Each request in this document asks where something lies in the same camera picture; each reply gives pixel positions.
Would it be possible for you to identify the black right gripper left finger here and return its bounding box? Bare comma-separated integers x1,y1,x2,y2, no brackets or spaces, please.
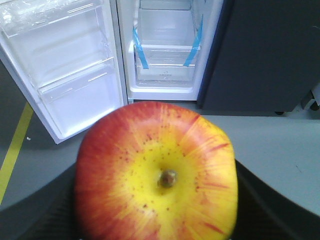
0,164,78,240

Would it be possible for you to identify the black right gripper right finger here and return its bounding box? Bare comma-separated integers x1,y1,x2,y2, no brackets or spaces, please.
231,161,320,240

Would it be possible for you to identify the red yellow apple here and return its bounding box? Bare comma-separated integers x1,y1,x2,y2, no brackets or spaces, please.
74,101,238,240

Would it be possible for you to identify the fridge door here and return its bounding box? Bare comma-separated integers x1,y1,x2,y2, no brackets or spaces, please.
0,0,127,144

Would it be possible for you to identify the white open fridge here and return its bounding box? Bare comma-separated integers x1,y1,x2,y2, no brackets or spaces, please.
116,0,225,103

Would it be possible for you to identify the clear lower door bin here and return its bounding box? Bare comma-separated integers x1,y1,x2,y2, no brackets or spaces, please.
38,57,124,142

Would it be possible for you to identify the clear door bin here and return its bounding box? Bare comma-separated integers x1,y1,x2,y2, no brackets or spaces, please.
38,57,124,142
0,0,104,38

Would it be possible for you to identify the grey appliance at right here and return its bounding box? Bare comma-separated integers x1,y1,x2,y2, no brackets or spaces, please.
300,83,320,111

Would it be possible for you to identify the clear crisper drawer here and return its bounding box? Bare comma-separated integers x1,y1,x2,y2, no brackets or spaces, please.
134,45,198,88

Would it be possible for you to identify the clear middle door bin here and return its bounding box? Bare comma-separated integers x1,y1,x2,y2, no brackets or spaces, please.
0,0,104,38

